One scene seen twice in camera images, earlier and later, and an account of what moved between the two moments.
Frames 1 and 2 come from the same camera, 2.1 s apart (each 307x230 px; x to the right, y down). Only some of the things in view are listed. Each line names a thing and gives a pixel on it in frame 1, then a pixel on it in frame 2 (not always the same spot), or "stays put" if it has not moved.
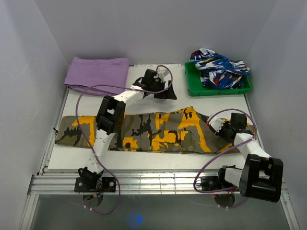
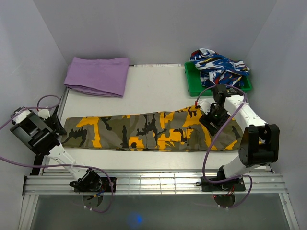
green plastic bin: [195, 88] stays put
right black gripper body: [223, 132] → [218, 114]
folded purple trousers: [85, 72] stays put
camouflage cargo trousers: [187, 130] stays put
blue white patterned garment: [218, 71] stays put
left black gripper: [169, 94] → [57, 126]
